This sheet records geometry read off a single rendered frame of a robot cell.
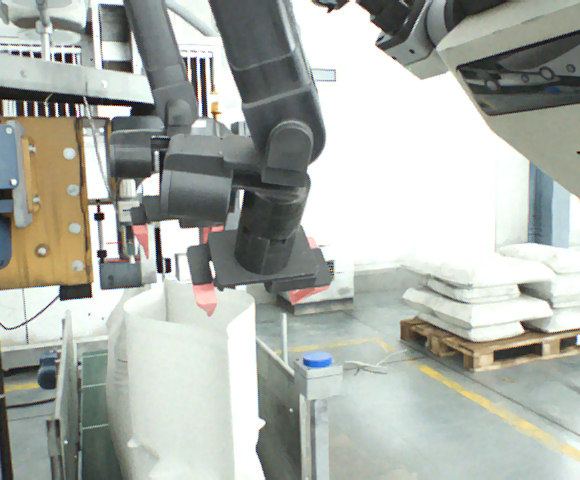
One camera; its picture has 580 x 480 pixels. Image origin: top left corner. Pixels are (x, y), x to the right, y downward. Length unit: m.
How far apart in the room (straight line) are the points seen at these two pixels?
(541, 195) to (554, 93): 6.18
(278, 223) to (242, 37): 0.16
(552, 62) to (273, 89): 0.37
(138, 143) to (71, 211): 0.32
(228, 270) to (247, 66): 0.21
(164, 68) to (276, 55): 0.45
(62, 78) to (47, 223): 0.27
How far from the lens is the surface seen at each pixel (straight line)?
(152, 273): 1.22
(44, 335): 4.02
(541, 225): 6.94
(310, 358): 1.20
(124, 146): 0.89
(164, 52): 0.88
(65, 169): 1.17
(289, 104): 0.45
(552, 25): 0.70
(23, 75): 1.03
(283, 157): 0.46
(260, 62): 0.45
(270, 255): 0.55
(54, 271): 1.19
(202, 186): 0.50
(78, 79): 1.10
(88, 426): 2.21
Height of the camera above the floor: 1.23
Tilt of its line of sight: 7 degrees down
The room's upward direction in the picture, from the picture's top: 2 degrees counter-clockwise
